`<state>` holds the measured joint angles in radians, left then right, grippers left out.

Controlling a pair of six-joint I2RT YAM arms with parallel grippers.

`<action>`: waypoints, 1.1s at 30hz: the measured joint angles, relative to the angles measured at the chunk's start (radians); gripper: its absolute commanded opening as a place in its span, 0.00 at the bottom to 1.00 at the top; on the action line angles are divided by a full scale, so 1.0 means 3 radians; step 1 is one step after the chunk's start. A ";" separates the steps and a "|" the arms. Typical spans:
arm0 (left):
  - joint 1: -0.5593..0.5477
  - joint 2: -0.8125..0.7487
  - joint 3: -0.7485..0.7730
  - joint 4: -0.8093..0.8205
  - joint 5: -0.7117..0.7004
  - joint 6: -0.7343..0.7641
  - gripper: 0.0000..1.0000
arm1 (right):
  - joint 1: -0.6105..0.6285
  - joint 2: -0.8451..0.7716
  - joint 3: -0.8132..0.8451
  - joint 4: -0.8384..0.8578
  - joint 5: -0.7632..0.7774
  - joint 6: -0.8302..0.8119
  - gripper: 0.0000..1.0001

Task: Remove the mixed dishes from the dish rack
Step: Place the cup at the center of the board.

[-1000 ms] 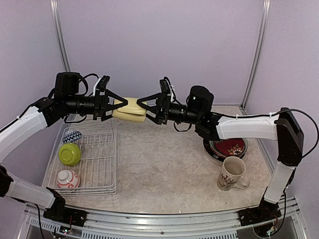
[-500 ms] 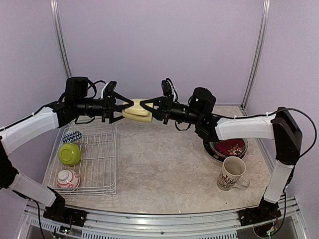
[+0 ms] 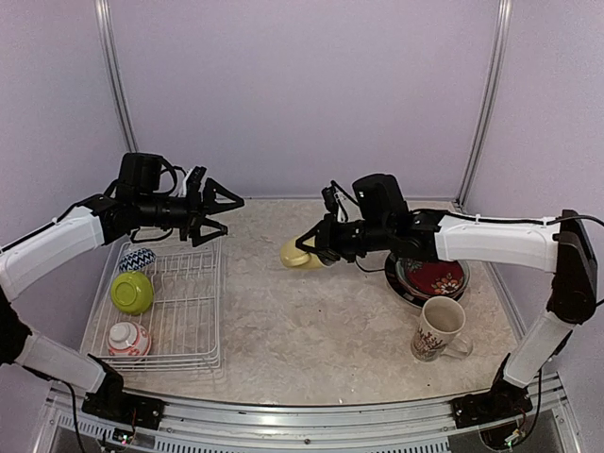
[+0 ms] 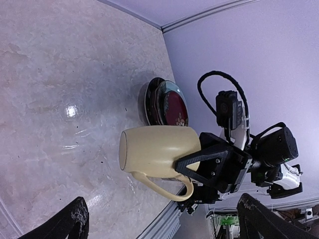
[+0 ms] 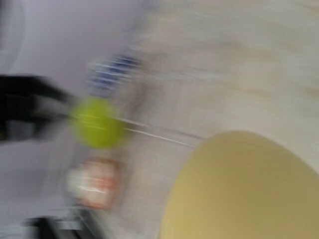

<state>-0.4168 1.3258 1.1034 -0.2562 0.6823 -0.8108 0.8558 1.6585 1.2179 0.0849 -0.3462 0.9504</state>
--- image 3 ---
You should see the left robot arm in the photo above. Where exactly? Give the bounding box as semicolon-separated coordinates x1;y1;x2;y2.
1;153;244;420

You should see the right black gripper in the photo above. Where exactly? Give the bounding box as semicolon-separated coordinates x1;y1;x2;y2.
294;211;392;262

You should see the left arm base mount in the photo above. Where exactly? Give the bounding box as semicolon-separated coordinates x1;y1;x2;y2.
82;355;165;430

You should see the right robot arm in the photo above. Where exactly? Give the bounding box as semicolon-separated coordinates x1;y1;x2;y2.
280;173;602;419

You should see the left aluminium corner post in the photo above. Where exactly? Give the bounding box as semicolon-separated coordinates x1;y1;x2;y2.
93;0;144;179

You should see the right aluminium corner post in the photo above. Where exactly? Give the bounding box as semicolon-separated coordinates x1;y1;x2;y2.
456;0;512;210

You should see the teal patterned mug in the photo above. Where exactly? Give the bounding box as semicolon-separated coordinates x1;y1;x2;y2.
411;296;474;362

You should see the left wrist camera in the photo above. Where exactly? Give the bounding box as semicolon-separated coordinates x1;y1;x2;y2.
178;166;207;196

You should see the aluminium front rail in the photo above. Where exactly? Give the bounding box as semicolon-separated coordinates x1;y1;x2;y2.
32;376;583;452

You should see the red white floral teacup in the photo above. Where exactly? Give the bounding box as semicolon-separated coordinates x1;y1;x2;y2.
107;321;152;359

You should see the small black square plate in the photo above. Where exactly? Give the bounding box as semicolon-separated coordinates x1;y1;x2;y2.
403;260;468;297

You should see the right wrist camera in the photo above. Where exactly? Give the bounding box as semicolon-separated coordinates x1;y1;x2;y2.
321;180;359;223

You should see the green bowl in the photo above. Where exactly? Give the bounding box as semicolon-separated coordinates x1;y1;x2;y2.
110;271;154;315

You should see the white wire dish rack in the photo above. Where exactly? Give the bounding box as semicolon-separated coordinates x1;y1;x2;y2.
80;235;225;373

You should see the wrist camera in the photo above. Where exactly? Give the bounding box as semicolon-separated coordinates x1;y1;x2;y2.
321;180;359;223
178;166;207;196

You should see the aluminium corner post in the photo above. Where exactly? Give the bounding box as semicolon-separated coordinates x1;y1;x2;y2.
456;0;512;210
93;0;144;179

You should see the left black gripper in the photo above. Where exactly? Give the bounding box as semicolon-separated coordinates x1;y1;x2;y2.
136;176;243;246

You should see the pale yellow mug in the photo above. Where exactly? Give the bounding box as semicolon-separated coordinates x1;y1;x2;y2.
279;235;327;270

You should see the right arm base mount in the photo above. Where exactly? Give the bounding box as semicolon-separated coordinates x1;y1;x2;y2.
450;355;533;428

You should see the blue white patterned bowl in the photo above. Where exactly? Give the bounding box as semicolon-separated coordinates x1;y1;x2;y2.
118;247;157;273

